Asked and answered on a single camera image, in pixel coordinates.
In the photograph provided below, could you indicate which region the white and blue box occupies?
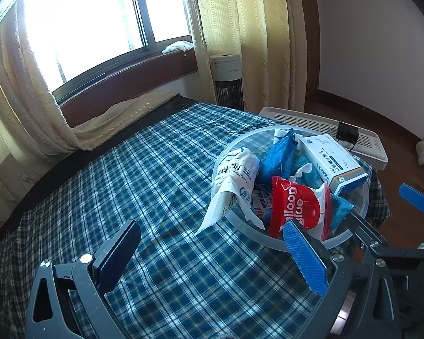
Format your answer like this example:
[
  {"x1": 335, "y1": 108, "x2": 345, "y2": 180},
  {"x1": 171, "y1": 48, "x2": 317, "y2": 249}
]
[{"x1": 297, "y1": 134, "x2": 369, "y2": 195}]

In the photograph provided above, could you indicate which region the clear plastic bowl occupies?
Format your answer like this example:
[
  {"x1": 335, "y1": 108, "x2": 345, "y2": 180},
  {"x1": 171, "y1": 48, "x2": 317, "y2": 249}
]
[{"x1": 212, "y1": 125, "x2": 371, "y2": 253}]

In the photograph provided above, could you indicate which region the window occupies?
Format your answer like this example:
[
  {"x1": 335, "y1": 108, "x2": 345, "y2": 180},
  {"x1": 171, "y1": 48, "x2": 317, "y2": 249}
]
[{"x1": 18, "y1": 0, "x2": 195, "y2": 96}]

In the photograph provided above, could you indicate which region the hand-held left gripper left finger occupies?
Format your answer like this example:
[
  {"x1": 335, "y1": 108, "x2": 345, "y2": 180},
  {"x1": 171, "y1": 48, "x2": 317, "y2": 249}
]
[{"x1": 25, "y1": 219, "x2": 142, "y2": 339}]

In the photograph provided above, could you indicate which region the blue snack packet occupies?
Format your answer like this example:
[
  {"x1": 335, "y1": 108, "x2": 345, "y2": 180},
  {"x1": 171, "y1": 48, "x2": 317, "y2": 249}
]
[{"x1": 249, "y1": 187, "x2": 274, "y2": 221}]

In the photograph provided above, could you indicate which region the white tower heater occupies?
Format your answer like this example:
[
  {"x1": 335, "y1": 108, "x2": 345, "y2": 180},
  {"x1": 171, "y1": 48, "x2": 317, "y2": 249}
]
[{"x1": 209, "y1": 54, "x2": 244, "y2": 112}]

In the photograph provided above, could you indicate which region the red glue packet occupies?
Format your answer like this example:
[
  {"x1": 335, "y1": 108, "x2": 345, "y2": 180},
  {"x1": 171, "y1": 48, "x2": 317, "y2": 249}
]
[{"x1": 267, "y1": 175, "x2": 332, "y2": 242}]

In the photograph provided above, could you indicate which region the brown wooden window sill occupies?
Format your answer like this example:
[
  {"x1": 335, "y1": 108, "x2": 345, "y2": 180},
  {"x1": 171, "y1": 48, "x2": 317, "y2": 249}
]
[{"x1": 58, "y1": 47, "x2": 198, "y2": 128}]

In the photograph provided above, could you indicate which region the white medical packet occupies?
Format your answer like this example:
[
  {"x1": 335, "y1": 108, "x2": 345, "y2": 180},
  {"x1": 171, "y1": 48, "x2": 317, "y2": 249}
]
[{"x1": 194, "y1": 145, "x2": 265, "y2": 236}]

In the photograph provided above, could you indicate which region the blue plaid bed sheet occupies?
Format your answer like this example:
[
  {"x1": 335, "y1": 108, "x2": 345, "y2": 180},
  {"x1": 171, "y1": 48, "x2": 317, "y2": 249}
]
[{"x1": 0, "y1": 102, "x2": 391, "y2": 339}]

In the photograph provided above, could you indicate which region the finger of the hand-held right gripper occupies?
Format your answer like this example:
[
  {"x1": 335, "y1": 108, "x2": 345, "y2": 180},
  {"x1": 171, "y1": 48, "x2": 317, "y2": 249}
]
[
  {"x1": 399, "y1": 183, "x2": 424, "y2": 216},
  {"x1": 346, "y1": 211, "x2": 393, "y2": 258}
]

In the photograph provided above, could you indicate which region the cream straight curtain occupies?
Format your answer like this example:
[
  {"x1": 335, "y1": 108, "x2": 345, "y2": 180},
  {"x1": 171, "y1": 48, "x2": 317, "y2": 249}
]
[{"x1": 189, "y1": 0, "x2": 306, "y2": 114}]

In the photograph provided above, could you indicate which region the white air purifier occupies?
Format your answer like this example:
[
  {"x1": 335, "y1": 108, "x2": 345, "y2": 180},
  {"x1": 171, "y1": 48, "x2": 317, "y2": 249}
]
[{"x1": 259, "y1": 107, "x2": 389, "y2": 172}]

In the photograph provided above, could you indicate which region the black power adapter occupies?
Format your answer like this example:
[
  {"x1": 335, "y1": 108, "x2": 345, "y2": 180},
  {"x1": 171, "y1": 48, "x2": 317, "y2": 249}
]
[{"x1": 336, "y1": 122, "x2": 359, "y2": 144}]

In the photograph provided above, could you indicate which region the blue wipes packet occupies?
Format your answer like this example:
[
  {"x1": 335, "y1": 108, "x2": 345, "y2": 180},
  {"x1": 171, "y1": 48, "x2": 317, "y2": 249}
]
[{"x1": 258, "y1": 129, "x2": 297, "y2": 188}]

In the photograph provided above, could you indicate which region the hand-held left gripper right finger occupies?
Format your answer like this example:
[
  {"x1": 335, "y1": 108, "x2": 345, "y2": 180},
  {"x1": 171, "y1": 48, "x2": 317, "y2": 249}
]
[{"x1": 283, "y1": 218, "x2": 401, "y2": 339}]

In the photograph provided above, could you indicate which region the white wrapper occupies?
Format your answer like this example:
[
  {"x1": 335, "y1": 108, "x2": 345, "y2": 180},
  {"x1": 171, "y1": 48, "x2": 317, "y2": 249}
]
[{"x1": 290, "y1": 162, "x2": 317, "y2": 181}]

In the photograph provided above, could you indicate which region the cream curtain with bundled end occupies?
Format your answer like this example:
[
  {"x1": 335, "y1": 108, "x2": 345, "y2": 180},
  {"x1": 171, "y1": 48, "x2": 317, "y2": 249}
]
[{"x1": 0, "y1": 3, "x2": 179, "y2": 216}]

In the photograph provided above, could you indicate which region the blue cloth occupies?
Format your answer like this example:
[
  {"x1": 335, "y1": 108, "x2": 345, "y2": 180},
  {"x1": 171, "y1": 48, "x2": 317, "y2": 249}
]
[{"x1": 290, "y1": 153, "x2": 356, "y2": 230}]

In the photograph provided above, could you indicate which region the white cloth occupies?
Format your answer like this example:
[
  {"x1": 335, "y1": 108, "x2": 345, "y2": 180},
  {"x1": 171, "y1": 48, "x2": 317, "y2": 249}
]
[{"x1": 162, "y1": 40, "x2": 195, "y2": 56}]

